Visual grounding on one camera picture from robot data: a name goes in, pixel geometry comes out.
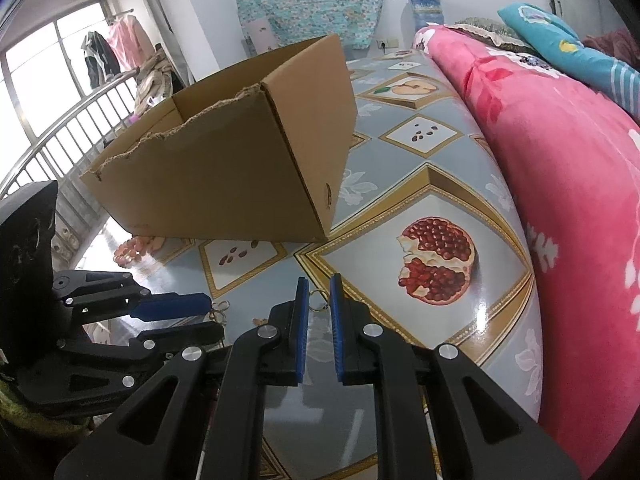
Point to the fruit print tablecloth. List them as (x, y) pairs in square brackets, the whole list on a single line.
[(425, 170)]

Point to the beige slippers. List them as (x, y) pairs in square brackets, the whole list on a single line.
[(65, 245)]

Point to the window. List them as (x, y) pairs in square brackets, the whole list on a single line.
[(45, 60)]

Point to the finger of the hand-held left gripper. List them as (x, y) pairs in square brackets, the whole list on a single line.
[(190, 332), (175, 306)]

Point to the blue cartoon pillow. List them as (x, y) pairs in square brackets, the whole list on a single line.
[(550, 35)]

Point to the grey lace pillow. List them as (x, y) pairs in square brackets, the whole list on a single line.
[(490, 32)]

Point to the pile of clothes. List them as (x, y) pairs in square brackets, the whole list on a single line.
[(155, 80)]

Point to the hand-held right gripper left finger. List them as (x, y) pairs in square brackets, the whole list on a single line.
[(300, 330)]

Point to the brown cardboard box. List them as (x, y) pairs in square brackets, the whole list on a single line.
[(225, 175)]

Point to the blue water jug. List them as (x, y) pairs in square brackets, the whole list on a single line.
[(425, 10)]

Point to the wall socket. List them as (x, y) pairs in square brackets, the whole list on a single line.
[(386, 43)]

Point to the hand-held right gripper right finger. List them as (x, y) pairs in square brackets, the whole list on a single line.
[(336, 330)]

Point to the pink floral blanket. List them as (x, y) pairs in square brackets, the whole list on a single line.
[(575, 185)]

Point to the metal railing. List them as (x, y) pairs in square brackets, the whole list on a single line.
[(50, 145)]

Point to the green fuzzy cloth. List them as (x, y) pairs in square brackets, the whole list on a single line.
[(30, 410)]

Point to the dark hanging jacket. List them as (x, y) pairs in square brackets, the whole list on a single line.
[(100, 60)]

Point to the pink hanging garment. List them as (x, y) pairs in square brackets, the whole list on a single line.
[(127, 42)]

